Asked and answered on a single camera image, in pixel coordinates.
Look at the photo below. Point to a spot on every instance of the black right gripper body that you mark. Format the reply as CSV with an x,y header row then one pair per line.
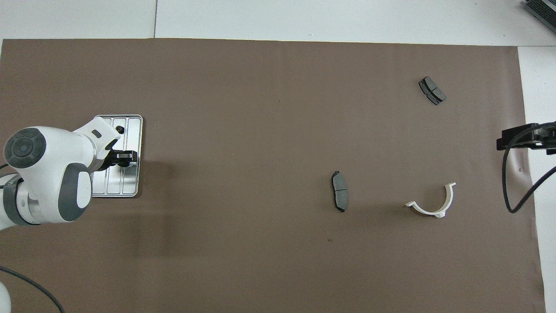
x,y
545,134

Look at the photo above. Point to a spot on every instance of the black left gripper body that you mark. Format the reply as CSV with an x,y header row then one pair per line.
x,y
110,158

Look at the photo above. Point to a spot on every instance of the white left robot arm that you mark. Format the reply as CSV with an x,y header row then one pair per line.
x,y
47,174

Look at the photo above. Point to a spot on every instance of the silver metal tray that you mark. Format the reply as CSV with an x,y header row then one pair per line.
x,y
130,184

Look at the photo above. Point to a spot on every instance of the short dark grey brake pad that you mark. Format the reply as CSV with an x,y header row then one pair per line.
x,y
432,90

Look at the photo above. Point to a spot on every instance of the grey ribbed metal device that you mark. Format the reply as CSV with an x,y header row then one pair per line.
x,y
545,11

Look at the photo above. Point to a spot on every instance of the brown paper table mat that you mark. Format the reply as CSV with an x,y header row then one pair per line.
x,y
260,130

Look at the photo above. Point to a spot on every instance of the long grey brake pad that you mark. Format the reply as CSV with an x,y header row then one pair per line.
x,y
339,191

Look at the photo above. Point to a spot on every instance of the white curved plastic bracket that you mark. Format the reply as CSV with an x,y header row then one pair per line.
x,y
441,213

